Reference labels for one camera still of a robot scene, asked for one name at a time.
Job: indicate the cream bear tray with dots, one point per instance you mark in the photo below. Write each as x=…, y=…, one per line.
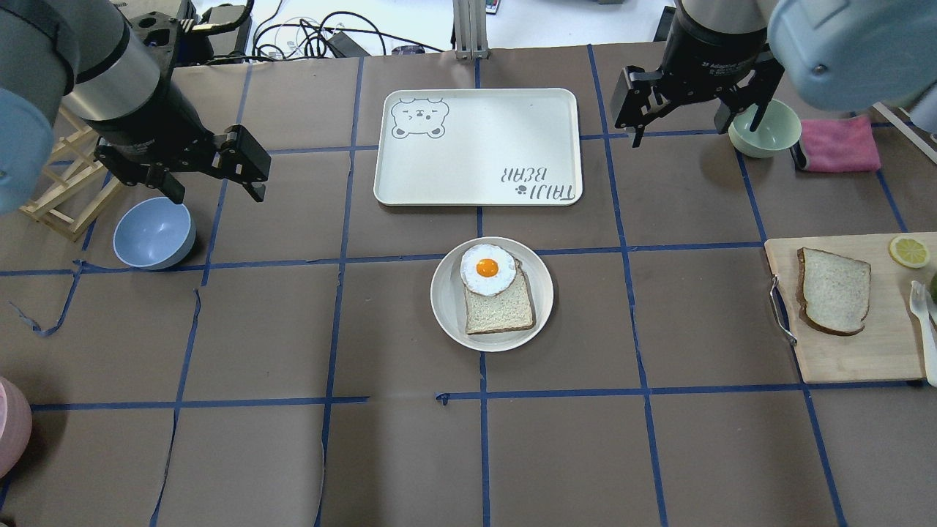
x=479, y=147

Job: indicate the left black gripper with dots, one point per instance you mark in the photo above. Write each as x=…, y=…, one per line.
x=148, y=119

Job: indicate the fried egg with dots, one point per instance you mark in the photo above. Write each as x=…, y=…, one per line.
x=487, y=269

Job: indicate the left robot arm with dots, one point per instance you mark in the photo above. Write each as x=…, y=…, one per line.
x=115, y=74

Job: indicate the cream round plate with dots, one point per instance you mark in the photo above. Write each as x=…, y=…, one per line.
x=448, y=302

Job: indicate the wooden cutting board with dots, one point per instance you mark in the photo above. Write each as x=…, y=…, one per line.
x=889, y=348

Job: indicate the blue bowl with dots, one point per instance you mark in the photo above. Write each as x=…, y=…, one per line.
x=155, y=234

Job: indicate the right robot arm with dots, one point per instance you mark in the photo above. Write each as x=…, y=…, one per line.
x=839, y=56

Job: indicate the wooden rack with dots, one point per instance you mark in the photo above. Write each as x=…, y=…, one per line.
x=80, y=187

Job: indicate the bread slice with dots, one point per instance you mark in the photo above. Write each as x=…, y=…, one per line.
x=834, y=291
x=509, y=311

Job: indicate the white plastic fork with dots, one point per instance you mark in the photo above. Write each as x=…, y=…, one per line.
x=919, y=303

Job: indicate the pink cloth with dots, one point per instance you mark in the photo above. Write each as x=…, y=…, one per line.
x=839, y=145

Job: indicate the lemon slice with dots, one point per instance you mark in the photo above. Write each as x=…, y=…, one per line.
x=909, y=252

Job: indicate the green bowl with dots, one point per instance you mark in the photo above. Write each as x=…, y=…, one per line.
x=779, y=129

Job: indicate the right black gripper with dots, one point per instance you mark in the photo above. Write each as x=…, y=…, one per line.
x=708, y=45

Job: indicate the pink bowl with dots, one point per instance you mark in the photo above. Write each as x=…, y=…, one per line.
x=16, y=425

